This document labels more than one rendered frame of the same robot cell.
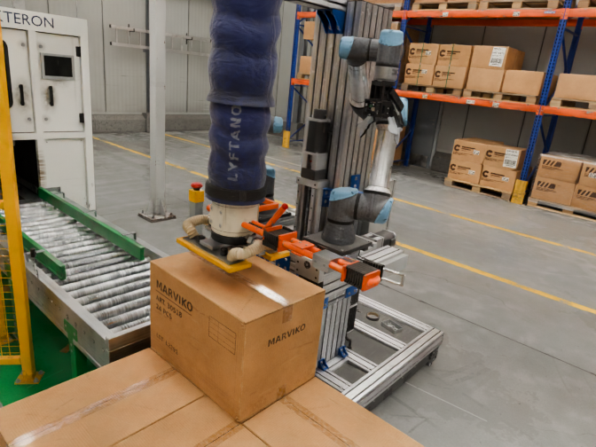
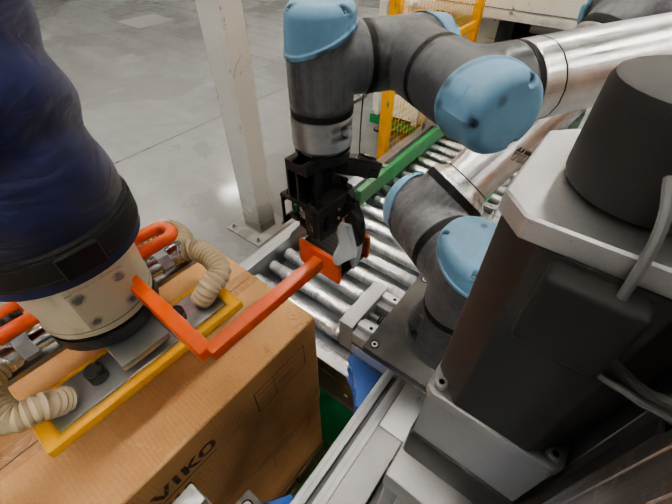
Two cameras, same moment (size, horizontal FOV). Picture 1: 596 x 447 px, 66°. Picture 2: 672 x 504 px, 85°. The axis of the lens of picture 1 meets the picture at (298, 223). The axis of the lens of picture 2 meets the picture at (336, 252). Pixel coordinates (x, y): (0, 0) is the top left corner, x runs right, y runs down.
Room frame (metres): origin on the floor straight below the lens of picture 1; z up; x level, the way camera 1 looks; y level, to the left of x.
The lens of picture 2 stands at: (2.00, -0.16, 1.61)
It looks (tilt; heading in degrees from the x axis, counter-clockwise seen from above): 45 degrees down; 87
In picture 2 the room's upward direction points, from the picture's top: straight up
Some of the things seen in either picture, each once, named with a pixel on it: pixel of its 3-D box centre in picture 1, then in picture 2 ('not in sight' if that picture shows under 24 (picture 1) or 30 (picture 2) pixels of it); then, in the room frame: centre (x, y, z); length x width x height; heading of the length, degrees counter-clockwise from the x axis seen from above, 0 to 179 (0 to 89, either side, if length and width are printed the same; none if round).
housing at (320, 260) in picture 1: (326, 261); not in sight; (1.31, -0.10, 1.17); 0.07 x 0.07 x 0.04; 47
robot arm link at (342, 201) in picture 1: (344, 203); not in sight; (1.90, -0.19, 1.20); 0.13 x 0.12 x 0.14; 76
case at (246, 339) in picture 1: (232, 319); (171, 403); (1.63, 0.22, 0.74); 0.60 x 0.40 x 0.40; 48
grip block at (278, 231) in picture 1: (279, 238); not in sight; (1.46, 0.06, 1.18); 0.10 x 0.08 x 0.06; 137
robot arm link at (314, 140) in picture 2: not in sight; (323, 130); (2.01, 0.26, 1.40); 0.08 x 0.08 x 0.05
